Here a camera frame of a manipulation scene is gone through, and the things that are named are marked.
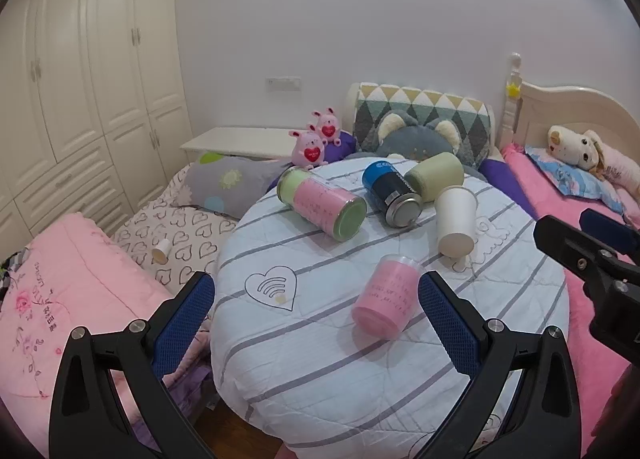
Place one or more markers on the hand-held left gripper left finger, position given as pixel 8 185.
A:
pixel 184 326

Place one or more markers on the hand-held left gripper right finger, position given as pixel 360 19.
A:
pixel 450 329

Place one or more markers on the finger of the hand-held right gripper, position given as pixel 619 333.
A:
pixel 607 231
pixel 565 244

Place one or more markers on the small pink cup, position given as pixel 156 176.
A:
pixel 387 295

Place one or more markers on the tiny white cup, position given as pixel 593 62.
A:
pixel 161 251

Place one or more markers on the white paper cup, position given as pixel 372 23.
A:
pixel 455 220

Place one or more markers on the pale green cup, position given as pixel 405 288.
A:
pixel 435 172

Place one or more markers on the blue and black cup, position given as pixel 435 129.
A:
pixel 387 187

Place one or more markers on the pink cup with green ends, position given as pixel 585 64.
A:
pixel 320 201

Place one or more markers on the purple floral cloth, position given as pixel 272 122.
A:
pixel 192 384

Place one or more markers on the pink bed sheet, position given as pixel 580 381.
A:
pixel 595 369

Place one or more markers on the blue floral pillow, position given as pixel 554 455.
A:
pixel 570 176

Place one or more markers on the purple blanket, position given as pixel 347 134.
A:
pixel 505 181

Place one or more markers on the white plush sheep toy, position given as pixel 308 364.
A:
pixel 575 146

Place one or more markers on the heart print bed sheet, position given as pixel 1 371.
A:
pixel 185 234

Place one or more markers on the pink embroidered blanket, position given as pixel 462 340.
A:
pixel 75 274

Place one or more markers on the round striped covered table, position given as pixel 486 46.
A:
pixel 310 344

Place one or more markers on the cream bed headboard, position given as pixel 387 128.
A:
pixel 565 106

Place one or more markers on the grey dotted pillow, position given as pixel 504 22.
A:
pixel 235 184

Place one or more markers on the yellow star ornament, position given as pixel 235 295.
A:
pixel 512 89

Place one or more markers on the dark plaid cloth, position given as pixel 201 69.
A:
pixel 12 271

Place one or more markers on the grey bear cushion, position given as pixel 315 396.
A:
pixel 407 141

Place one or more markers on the white bedside table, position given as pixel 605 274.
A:
pixel 240 139

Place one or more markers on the triangle pattern pillow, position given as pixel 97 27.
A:
pixel 425 101

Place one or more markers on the purple cushion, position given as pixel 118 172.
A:
pixel 342 149

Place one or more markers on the pink plush toy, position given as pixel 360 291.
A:
pixel 309 149
pixel 328 128

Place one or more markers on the cream wardrobe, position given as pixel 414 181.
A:
pixel 90 64

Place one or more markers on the white wall socket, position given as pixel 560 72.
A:
pixel 284 83

